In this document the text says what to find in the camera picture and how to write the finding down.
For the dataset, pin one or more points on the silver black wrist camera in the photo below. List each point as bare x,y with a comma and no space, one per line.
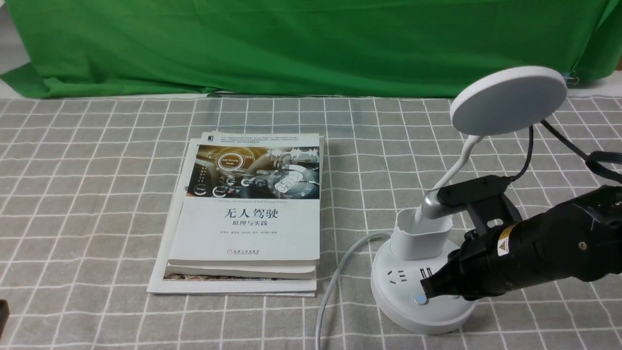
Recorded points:
484,199

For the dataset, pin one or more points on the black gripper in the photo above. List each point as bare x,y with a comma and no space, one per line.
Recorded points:
567,241

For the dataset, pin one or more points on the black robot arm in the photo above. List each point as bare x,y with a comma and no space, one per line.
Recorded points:
613,195

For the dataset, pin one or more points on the dark object at left edge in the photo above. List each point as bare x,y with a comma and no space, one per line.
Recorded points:
4,315

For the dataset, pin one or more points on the top book self-driving cover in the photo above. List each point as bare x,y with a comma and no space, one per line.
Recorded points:
250,199

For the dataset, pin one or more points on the middle book under top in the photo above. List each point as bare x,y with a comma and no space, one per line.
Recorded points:
240,271

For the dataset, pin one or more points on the green backdrop cloth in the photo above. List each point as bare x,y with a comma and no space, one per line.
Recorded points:
354,48

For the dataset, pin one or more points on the white desk lamp with sockets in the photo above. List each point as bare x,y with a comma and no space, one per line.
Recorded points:
500,103

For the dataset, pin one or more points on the metal binder clip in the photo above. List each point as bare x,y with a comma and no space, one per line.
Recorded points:
571,78

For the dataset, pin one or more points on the grey checked tablecloth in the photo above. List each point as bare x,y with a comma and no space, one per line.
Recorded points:
85,189

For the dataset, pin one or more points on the large white bottom book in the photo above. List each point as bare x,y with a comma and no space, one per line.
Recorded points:
158,285

